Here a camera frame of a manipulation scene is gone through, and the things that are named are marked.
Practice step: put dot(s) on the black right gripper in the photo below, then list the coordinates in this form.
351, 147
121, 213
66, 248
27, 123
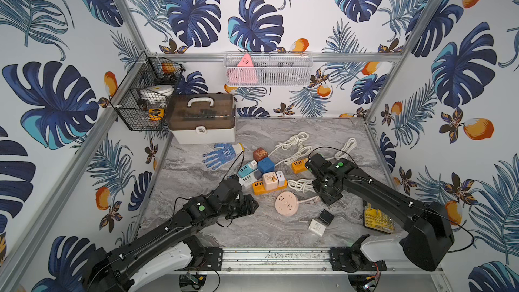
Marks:
326, 199

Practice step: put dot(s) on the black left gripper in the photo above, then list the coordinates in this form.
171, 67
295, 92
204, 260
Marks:
242, 205

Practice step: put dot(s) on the orange power strip front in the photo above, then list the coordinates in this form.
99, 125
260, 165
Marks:
259, 188

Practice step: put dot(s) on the orange power strip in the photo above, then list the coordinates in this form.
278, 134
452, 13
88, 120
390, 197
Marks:
299, 166
259, 188

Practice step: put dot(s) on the black plug adapter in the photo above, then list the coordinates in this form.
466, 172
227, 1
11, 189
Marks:
326, 218

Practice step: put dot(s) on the round pink power socket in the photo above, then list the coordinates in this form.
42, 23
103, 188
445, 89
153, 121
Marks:
286, 204

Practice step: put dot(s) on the white 66W charger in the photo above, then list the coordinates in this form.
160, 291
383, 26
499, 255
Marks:
281, 179

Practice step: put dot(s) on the white plug adapter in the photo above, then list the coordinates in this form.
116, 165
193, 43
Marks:
317, 228

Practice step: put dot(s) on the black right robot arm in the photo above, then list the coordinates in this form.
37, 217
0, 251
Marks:
430, 235

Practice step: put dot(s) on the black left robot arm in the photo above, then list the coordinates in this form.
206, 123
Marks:
117, 270

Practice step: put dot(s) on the white USB socket strip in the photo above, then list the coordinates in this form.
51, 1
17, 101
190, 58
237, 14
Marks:
251, 178

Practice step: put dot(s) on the teal USB socket strip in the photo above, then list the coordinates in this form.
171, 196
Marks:
247, 169

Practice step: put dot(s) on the blue cube socket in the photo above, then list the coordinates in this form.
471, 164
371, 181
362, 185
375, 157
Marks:
266, 165

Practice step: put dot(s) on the red cube socket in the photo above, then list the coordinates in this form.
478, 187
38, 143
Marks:
260, 154

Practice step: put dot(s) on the orange power strip rear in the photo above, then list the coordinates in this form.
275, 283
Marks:
299, 166

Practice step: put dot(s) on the blue work glove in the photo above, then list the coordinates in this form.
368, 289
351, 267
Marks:
222, 154

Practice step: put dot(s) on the brown lid storage box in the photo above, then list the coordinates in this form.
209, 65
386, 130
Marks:
202, 118

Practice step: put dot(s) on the pink triangle item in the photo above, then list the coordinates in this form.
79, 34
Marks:
244, 73

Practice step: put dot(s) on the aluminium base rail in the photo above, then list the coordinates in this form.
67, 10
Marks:
262, 260

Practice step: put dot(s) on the white mesh wall shelf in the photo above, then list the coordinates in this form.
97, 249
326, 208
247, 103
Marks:
279, 69

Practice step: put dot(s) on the black wire basket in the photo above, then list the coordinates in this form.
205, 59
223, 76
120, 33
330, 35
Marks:
146, 91

